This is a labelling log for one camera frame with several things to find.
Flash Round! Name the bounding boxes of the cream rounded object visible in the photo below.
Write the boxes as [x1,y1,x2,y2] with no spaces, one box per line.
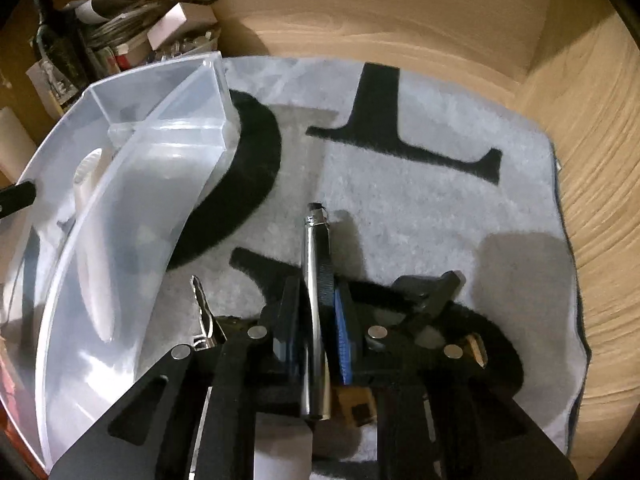
[0,106,37,187]

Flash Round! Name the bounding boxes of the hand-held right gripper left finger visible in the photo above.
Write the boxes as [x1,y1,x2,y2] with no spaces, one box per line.
[50,276,311,480]

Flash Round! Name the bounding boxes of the small white box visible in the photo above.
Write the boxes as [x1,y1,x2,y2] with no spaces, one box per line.
[146,2,219,51]

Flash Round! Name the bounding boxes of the stack of books and papers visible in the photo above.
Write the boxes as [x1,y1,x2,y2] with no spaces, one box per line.
[62,0,221,72]

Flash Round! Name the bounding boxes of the grey cube charger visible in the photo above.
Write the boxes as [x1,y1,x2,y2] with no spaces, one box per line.
[252,410,316,480]

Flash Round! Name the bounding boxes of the grey mat with black letters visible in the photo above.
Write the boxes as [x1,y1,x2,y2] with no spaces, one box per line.
[162,55,595,480]

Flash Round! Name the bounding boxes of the silver metal clip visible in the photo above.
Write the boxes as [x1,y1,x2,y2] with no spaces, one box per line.
[189,275,227,352]

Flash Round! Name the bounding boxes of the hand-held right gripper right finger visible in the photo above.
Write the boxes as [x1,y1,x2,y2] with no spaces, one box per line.
[332,282,581,480]

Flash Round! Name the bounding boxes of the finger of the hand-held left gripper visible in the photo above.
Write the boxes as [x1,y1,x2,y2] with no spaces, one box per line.
[0,180,37,221]

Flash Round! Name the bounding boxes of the dark glass bottle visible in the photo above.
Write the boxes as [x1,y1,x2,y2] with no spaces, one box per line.
[30,0,90,92]

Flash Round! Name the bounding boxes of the white handheld device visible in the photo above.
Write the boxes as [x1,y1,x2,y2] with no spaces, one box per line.
[71,147,119,345]

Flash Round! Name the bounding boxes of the clear plastic bin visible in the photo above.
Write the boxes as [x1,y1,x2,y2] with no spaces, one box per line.
[0,50,241,466]

